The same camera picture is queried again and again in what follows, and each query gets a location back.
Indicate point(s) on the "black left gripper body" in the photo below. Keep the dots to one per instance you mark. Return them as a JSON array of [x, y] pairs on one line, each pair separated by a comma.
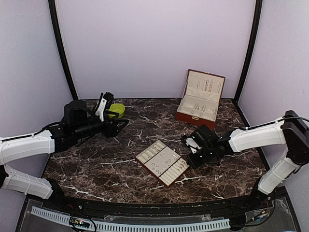
[[107, 132]]

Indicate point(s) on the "red wooden jewelry box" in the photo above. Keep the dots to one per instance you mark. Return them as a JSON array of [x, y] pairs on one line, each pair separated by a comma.
[[201, 98]]

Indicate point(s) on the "black right frame post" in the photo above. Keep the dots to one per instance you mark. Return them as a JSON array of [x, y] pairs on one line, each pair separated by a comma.
[[250, 49]]

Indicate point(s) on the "green plastic bowl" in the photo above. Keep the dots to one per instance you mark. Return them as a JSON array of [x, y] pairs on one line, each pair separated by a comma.
[[117, 108]]

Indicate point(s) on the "black frame post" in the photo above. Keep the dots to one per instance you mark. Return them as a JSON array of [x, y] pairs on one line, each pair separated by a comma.
[[250, 49], [61, 49]]

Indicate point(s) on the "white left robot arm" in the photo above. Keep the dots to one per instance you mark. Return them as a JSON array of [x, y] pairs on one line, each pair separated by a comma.
[[78, 123]]

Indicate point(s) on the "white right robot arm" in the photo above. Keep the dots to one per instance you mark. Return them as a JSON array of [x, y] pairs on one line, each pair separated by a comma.
[[290, 130]]

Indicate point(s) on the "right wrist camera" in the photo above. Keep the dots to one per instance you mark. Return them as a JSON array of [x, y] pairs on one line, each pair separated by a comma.
[[190, 143]]

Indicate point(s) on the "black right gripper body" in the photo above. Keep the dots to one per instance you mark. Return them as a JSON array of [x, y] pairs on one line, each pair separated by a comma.
[[207, 155]]

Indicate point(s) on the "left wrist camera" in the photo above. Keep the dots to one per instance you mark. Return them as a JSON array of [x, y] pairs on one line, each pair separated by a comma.
[[103, 104]]

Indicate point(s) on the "white slotted cable duct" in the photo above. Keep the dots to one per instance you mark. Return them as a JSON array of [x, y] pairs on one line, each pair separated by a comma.
[[128, 224]]

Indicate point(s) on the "beige jewelry tray insert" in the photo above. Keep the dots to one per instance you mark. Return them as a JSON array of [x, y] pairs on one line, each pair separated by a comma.
[[163, 163]]

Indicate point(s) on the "black front table rail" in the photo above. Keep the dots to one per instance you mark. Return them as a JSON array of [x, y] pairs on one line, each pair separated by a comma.
[[182, 199]]

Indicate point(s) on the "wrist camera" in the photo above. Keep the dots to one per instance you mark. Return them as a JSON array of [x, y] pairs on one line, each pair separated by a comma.
[[103, 104], [190, 143]]

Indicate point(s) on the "black left frame post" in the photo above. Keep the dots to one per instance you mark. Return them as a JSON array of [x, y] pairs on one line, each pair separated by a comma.
[[61, 49]]

